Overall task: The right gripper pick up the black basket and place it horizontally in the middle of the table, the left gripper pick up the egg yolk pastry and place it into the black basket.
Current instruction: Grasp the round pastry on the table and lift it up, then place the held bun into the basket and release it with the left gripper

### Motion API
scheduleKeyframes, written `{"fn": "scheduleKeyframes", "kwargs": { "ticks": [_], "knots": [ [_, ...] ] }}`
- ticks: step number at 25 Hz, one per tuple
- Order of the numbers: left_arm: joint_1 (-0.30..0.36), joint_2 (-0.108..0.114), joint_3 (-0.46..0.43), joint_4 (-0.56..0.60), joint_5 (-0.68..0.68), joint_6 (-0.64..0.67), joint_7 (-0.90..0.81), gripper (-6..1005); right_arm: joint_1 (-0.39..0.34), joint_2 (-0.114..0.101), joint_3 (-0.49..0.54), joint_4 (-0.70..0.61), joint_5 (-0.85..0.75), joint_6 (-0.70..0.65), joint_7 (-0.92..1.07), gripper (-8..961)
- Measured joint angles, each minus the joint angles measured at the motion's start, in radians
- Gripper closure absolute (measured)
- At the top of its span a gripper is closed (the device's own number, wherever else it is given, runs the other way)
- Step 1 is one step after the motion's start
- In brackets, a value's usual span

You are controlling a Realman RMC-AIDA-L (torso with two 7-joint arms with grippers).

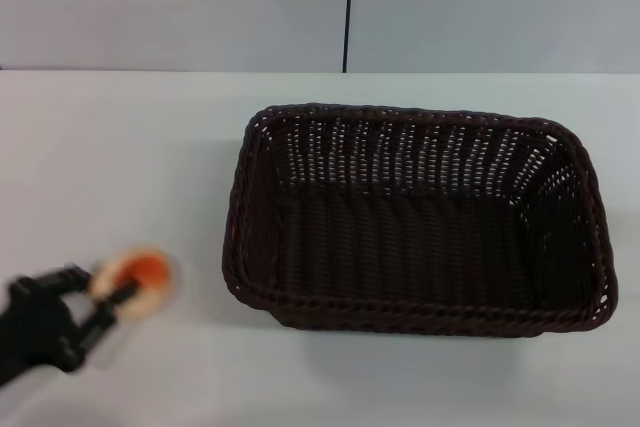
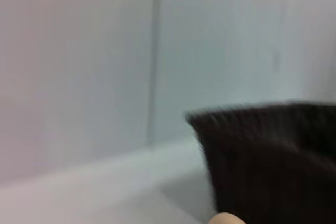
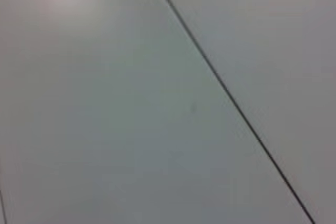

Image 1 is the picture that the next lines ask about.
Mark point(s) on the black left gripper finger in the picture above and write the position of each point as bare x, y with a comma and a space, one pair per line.
65, 279
107, 314

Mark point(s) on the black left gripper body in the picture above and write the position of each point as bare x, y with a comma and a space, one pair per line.
35, 327

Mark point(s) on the round bun with orange topping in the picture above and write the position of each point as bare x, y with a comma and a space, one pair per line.
150, 272

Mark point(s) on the dark brown woven basket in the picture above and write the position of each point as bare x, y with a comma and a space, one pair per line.
400, 257

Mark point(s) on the black vertical wall strip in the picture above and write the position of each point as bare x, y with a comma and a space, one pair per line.
348, 7

